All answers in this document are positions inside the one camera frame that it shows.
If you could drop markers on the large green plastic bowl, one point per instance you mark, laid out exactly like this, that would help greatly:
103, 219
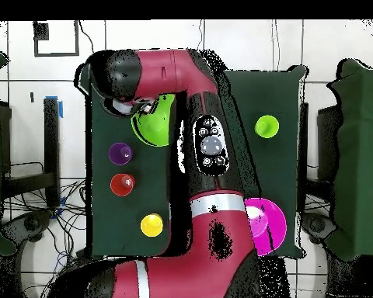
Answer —
155, 127

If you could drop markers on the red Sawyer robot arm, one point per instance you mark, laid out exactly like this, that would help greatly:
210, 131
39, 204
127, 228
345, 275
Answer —
180, 74

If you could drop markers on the purple plastic cup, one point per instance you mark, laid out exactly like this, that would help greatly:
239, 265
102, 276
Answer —
118, 153

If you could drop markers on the orange plastic cup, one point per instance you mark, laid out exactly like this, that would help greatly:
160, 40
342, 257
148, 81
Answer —
119, 186

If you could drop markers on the dark green tablecloth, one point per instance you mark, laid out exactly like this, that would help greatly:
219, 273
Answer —
127, 201

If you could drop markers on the black metal stand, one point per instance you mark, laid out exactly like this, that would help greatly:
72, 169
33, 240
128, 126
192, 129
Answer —
51, 149

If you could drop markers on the yellow plastic cup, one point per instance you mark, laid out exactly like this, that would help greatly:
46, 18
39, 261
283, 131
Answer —
151, 225

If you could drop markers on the lime green plastic cup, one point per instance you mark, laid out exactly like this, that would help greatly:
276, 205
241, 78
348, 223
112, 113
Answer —
266, 126

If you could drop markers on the black office chair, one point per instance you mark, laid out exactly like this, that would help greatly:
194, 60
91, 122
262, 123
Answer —
28, 223
317, 225

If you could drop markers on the large pink plastic bowl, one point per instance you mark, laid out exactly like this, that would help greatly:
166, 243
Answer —
267, 226

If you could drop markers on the black square frame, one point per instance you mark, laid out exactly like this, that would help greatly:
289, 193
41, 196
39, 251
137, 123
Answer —
76, 40

